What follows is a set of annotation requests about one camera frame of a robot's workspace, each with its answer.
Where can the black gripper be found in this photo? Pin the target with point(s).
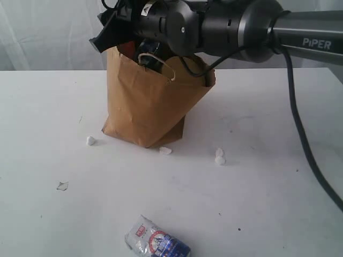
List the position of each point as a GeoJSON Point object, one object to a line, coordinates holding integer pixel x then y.
{"type": "Point", "coordinates": [131, 21]}

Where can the spaghetti packet blue and orange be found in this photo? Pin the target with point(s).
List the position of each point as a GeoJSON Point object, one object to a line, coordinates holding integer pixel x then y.
{"type": "Point", "coordinates": [148, 46]}

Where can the brown paper bag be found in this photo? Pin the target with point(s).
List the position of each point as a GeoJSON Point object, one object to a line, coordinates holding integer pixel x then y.
{"type": "Point", "coordinates": [146, 107]}

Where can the small white foam piece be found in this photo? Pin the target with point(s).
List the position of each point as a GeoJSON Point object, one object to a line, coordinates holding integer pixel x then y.
{"type": "Point", "coordinates": [219, 152]}
{"type": "Point", "coordinates": [165, 150]}
{"type": "Point", "coordinates": [220, 160]}
{"type": "Point", "coordinates": [90, 141]}

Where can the brown paper pouch orange label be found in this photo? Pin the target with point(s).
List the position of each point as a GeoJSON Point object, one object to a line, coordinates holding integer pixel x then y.
{"type": "Point", "coordinates": [127, 49]}

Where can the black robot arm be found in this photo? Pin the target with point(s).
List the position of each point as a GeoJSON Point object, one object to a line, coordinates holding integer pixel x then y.
{"type": "Point", "coordinates": [247, 30]}

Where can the white backdrop curtain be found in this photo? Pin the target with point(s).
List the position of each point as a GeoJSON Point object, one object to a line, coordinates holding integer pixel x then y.
{"type": "Point", "coordinates": [50, 35]}

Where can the small clear plastic scrap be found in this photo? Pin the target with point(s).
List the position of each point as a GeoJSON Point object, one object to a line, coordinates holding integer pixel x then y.
{"type": "Point", "coordinates": [63, 186]}

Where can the white blue sugar packet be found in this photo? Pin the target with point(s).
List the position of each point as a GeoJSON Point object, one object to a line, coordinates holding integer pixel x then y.
{"type": "Point", "coordinates": [147, 239]}

